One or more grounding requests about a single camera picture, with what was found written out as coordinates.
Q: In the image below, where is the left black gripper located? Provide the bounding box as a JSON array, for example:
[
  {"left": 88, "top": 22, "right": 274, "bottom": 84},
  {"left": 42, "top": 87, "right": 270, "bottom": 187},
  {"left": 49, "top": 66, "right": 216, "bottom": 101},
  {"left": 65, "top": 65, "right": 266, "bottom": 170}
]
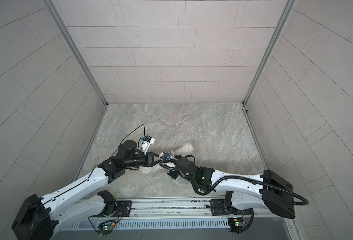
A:
[{"left": 123, "top": 153, "right": 164, "bottom": 170}]

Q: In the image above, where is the white plush teddy bear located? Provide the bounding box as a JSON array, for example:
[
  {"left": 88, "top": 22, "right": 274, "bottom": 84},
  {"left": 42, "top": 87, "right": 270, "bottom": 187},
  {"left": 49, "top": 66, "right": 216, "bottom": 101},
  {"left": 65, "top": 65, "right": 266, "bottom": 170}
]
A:
[{"left": 141, "top": 142, "right": 194, "bottom": 175}]

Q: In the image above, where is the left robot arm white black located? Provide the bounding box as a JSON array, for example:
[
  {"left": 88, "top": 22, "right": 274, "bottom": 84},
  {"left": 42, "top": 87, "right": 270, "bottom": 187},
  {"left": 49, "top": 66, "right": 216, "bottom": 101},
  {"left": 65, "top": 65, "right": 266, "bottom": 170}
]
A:
[{"left": 11, "top": 140, "right": 158, "bottom": 240}]

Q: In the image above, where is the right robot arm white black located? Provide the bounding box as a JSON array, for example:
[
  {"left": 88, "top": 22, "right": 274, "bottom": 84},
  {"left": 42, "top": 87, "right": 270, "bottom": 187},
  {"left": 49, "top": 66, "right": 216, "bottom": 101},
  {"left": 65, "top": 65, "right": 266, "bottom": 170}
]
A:
[{"left": 161, "top": 156, "right": 295, "bottom": 219}]

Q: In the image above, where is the white ventilation grille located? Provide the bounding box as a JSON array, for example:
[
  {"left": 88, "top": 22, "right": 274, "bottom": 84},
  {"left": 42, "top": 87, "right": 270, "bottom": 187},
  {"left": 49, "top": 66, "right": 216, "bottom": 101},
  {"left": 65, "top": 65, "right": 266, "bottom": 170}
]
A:
[{"left": 65, "top": 218, "right": 231, "bottom": 231}]

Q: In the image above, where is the right green circuit board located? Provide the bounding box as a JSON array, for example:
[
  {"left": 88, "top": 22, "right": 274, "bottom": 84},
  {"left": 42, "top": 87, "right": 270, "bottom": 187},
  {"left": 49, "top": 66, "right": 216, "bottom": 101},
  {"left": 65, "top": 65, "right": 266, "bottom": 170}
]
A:
[{"left": 227, "top": 218, "right": 246, "bottom": 234}]

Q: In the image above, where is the green circuit board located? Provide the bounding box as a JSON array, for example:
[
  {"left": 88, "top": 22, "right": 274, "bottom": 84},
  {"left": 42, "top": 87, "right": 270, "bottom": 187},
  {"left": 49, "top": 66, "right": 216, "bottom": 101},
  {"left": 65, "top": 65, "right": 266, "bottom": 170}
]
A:
[
  {"left": 227, "top": 218, "right": 246, "bottom": 234},
  {"left": 98, "top": 220, "right": 117, "bottom": 236}
]

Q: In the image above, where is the left green circuit board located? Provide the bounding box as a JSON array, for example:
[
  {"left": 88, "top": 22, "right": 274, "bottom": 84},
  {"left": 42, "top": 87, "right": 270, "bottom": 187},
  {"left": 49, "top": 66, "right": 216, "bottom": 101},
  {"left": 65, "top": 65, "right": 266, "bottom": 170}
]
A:
[{"left": 98, "top": 220, "right": 117, "bottom": 236}]

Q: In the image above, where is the left corner aluminium profile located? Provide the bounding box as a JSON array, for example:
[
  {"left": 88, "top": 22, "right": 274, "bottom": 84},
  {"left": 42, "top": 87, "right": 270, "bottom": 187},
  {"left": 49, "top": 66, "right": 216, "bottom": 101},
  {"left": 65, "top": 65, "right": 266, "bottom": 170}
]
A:
[{"left": 42, "top": 0, "right": 108, "bottom": 107}]

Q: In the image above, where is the corner aluminium profile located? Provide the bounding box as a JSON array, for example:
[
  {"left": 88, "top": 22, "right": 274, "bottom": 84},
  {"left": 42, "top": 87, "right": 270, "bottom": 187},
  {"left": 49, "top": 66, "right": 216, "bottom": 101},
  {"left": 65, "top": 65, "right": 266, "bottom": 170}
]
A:
[
  {"left": 42, "top": 0, "right": 108, "bottom": 107},
  {"left": 243, "top": 0, "right": 296, "bottom": 107}
]

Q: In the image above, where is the right corner aluminium profile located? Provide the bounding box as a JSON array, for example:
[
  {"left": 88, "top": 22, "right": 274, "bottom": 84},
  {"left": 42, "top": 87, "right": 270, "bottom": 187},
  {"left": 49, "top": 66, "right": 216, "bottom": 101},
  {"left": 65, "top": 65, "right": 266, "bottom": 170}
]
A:
[{"left": 243, "top": 0, "right": 296, "bottom": 107}]

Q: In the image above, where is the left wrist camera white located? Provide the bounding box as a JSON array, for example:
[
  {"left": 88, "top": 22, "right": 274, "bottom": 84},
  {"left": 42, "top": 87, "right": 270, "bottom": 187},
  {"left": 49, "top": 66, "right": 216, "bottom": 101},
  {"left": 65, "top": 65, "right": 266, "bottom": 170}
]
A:
[{"left": 141, "top": 136, "right": 155, "bottom": 155}]

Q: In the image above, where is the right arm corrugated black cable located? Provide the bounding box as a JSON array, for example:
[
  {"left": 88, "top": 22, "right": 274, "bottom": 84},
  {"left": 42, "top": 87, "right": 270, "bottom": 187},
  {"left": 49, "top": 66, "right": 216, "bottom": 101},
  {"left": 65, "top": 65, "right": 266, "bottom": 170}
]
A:
[{"left": 159, "top": 154, "right": 309, "bottom": 206}]

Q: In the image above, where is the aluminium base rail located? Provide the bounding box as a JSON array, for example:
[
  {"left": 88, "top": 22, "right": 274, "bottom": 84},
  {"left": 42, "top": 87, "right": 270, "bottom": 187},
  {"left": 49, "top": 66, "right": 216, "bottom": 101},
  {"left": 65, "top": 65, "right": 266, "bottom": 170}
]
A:
[{"left": 74, "top": 196, "right": 285, "bottom": 221}]

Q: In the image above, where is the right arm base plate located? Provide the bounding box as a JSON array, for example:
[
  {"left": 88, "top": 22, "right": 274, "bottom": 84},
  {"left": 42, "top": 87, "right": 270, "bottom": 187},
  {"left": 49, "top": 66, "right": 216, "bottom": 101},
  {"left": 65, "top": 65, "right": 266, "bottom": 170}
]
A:
[{"left": 206, "top": 199, "right": 253, "bottom": 216}]

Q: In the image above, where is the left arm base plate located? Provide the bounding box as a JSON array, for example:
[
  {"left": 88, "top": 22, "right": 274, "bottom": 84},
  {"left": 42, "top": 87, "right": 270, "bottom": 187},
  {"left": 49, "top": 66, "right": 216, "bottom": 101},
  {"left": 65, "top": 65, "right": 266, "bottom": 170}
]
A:
[{"left": 92, "top": 201, "right": 132, "bottom": 218}]

